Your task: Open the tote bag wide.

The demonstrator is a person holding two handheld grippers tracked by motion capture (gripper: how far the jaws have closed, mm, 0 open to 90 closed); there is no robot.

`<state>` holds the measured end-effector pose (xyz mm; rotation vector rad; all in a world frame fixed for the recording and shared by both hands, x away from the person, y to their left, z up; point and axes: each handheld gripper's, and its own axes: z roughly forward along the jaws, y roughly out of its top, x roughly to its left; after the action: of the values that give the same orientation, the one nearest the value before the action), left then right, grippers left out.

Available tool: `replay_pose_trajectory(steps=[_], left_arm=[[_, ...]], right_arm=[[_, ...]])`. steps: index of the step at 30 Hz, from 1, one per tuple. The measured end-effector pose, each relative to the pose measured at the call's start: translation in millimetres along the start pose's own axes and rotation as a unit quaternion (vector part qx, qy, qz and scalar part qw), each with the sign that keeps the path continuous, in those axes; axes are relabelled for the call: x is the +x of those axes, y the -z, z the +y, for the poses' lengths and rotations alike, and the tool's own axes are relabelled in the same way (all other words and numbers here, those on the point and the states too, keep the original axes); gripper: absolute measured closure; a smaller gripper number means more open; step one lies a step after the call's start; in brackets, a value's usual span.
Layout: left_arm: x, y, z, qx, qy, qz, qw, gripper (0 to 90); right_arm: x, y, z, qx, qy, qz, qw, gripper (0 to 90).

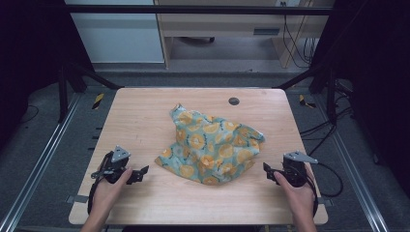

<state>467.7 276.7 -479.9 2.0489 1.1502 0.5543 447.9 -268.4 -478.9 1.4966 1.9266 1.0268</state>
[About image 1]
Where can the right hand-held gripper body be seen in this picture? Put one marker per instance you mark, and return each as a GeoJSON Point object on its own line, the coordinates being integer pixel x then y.
{"type": "Point", "coordinates": [294, 167]}

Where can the person's left hand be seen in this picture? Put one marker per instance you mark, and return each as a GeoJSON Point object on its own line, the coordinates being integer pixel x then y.
{"type": "Point", "coordinates": [108, 195]}

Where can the person's right hand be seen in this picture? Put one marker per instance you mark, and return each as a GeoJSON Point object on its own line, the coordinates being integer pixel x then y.
{"type": "Point", "coordinates": [298, 196]}

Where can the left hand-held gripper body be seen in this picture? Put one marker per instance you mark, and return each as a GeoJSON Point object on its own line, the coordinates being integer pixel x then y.
{"type": "Point", "coordinates": [116, 161]}

